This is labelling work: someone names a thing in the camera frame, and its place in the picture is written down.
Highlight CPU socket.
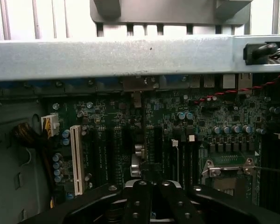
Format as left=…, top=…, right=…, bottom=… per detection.
left=200, top=157, right=261, bottom=210

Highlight white expansion slot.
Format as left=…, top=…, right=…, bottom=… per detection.
left=69, top=124, right=85, bottom=196

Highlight socket locking lever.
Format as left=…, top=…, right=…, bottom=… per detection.
left=251, top=164, right=280, bottom=174

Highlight green Dell motherboard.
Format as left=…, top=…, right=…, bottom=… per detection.
left=41, top=91, right=280, bottom=210

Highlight open black PC case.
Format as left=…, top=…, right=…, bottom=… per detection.
left=0, top=34, right=280, bottom=224

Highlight black case release latch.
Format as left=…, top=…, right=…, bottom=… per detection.
left=243, top=41, right=280, bottom=66

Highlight grey plastic parts rack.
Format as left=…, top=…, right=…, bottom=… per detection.
left=90, top=0, right=252, bottom=38

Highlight yellow black power wire bundle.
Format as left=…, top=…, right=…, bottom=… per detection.
left=10, top=113, right=61, bottom=210

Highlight red black twisted wire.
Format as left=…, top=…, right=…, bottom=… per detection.
left=193, top=74, right=280, bottom=105

